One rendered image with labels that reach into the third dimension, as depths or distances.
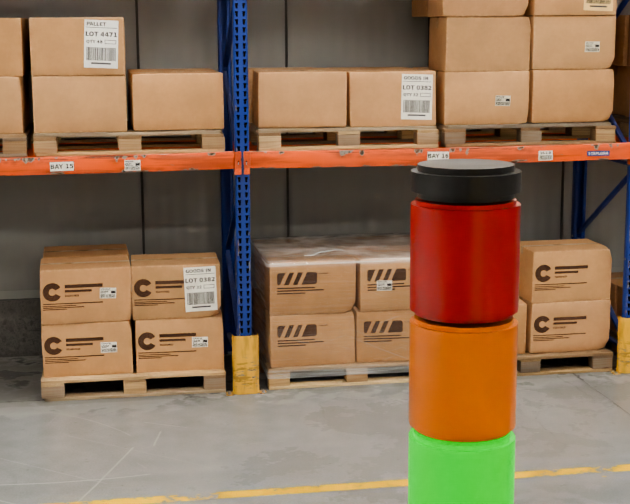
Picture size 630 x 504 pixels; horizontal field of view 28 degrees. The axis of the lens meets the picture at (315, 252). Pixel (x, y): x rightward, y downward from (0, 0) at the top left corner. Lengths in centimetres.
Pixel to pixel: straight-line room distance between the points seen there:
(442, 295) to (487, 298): 2
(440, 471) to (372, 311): 786
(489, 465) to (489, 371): 4
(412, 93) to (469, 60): 44
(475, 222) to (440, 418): 9
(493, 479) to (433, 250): 11
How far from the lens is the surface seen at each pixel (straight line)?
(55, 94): 810
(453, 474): 58
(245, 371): 831
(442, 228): 55
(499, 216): 56
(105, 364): 839
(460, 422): 57
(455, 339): 56
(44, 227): 951
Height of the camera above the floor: 240
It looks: 10 degrees down
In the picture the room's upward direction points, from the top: straight up
